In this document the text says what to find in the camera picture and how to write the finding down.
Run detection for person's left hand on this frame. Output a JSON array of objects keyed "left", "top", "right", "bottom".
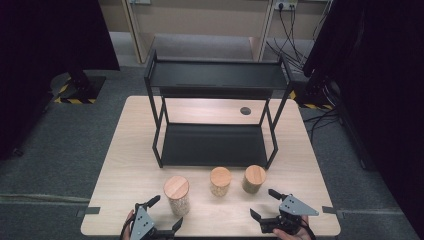
[{"left": 121, "top": 210, "right": 134, "bottom": 240}]

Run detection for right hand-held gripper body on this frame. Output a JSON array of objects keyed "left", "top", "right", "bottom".
[{"left": 259, "top": 194, "right": 320, "bottom": 235}]

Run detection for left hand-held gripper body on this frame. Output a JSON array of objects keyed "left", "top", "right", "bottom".
[{"left": 129, "top": 203, "right": 174, "bottom": 240}]

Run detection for white wall power outlet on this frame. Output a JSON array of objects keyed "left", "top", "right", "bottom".
[{"left": 273, "top": 0, "right": 299, "bottom": 11}]

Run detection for black cables from outlet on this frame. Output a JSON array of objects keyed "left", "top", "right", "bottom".
[{"left": 265, "top": 2, "right": 316, "bottom": 72}]

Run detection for black two-tier metal rack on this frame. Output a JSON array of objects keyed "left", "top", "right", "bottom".
[{"left": 143, "top": 49, "right": 294, "bottom": 169}]

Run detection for person's right hand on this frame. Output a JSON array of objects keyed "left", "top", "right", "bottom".
[{"left": 273, "top": 215, "right": 313, "bottom": 240}]

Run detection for grey tape piece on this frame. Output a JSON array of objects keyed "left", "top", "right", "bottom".
[
  {"left": 75, "top": 206, "right": 101, "bottom": 218},
  {"left": 321, "top": 205, "right": 345, "bottom": 218}
]

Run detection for black cables on floor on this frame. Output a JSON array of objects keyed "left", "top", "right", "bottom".
[{"left": 302, "top": 105, "right": 342, "bottom": 142}]

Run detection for dark curtain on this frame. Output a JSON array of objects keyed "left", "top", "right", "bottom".
[
  {"left": 0, "top": 0, "right": 120, "bottom": 161},
  {"left": 301, "top": 0, "right": 424, "bottom": 231}
]

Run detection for black stand base striped tape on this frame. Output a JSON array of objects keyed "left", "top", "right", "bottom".
[
  {"left": 49, "top": 71, "right": 107, "bottom": 105},
  {"left": 289, "top": 75, "right": 338, "bottom": 111}
]

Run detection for short glass jar green beans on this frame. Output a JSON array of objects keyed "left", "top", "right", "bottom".
[{"left": 241, "top": 164, "right": 267, "bottom": 195}]

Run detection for short glass jar lotus seeds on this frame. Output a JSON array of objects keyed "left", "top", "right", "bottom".
[{"left": 209, "top": 166, "right": 233, "bottom": 198}]

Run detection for tall glass jar white grains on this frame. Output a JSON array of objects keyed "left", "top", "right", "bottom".
[{"left": 162, "top": 175, "right": 191, "bottom": 217}]

